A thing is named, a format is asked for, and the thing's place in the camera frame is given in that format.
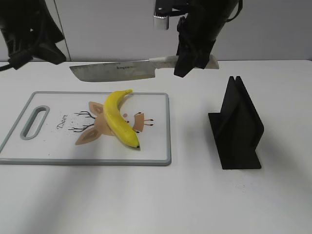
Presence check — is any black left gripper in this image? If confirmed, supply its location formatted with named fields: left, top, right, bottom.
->
left=0, top=0, right=66, bottom=65

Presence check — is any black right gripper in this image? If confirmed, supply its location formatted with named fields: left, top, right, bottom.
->
left=153, top=0, right=240, bottom=78

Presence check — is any knife with white handle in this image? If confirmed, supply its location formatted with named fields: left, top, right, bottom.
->
left=69, top=54, right=219, bottom=83

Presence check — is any yellow plastic banana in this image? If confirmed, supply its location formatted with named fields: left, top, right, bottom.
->
left=103, top=89, right=140, bottom=149

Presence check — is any black knife stand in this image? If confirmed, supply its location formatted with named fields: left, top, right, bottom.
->
left=208, top=76, right=264, bottom=170

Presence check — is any white grey-rimmed cutting board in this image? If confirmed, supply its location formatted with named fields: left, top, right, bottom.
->
left=0, top=91, right=172, bottom=166

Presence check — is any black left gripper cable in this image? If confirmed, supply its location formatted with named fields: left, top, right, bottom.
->
left=0, top=14, right=47, bottom=72

